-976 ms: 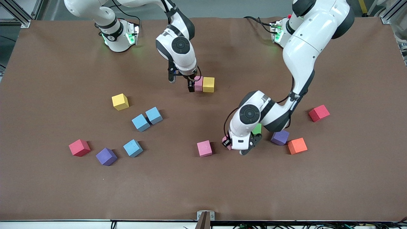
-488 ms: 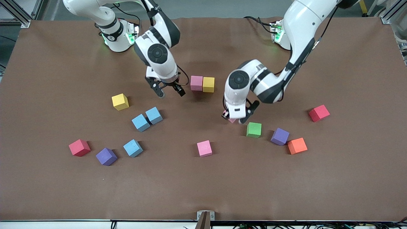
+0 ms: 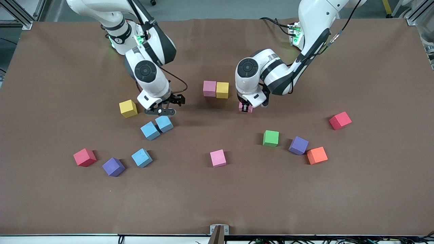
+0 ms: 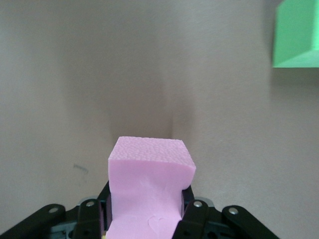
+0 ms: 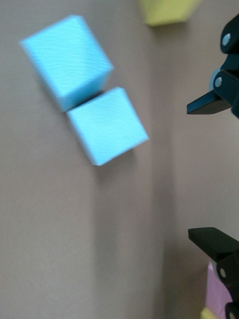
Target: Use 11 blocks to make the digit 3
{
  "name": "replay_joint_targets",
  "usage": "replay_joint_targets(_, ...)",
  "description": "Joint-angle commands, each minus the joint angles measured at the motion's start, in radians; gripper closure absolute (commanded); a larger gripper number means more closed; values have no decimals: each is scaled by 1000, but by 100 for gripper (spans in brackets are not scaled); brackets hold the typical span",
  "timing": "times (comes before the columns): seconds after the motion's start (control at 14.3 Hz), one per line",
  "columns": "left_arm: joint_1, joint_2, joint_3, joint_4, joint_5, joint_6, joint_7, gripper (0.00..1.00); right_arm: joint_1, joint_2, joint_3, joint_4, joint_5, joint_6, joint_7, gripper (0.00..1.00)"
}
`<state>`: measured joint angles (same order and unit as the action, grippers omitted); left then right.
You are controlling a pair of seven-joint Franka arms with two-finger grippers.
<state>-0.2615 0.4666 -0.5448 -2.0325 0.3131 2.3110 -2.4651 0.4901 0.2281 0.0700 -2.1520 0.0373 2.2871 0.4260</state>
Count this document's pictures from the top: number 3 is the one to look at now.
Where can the white table edge rail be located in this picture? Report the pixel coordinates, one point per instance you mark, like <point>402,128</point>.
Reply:
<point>67,240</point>

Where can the yellow foam cube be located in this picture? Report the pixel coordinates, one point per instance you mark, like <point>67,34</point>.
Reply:
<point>222,90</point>
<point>128,109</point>

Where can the blue foam cube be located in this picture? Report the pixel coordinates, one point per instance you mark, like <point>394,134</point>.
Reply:
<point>141,158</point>
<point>150,131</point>
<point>164,124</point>

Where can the silver metal bracket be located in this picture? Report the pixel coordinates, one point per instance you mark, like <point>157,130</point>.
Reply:
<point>226,231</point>

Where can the brown table mat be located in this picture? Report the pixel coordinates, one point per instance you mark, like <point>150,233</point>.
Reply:
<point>217,196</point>

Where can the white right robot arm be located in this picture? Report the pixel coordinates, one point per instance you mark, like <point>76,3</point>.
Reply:
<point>145,70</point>

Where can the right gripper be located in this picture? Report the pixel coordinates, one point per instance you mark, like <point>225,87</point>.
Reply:
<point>175,99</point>

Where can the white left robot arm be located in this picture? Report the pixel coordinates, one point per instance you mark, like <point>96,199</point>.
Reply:
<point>247,67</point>

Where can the aluminium frame profile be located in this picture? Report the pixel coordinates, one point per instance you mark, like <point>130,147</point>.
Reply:
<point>27,25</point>
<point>40,10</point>
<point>412,21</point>

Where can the red foam cube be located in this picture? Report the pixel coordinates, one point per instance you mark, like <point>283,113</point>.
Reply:
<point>340,121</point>
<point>84,158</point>

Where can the yellow floor tape strip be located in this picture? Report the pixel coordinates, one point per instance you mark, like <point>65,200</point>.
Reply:
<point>386,6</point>

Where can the green foam cube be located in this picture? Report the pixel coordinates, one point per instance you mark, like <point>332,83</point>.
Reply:
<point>271,138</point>

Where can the base connector box green light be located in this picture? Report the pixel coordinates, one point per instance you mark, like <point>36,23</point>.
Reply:
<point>139,39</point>
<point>294,34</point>

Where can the orange foam cube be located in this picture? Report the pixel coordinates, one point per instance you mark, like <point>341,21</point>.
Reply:
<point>317,156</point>

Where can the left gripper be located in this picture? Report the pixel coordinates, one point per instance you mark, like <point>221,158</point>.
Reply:
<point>264,100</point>

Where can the purple foam cube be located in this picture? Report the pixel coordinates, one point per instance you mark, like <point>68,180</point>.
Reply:
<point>298,145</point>
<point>113,167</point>

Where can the pink foam cube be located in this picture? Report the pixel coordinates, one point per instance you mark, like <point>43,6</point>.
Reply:
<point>251,109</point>
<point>209,88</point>
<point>218,158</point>

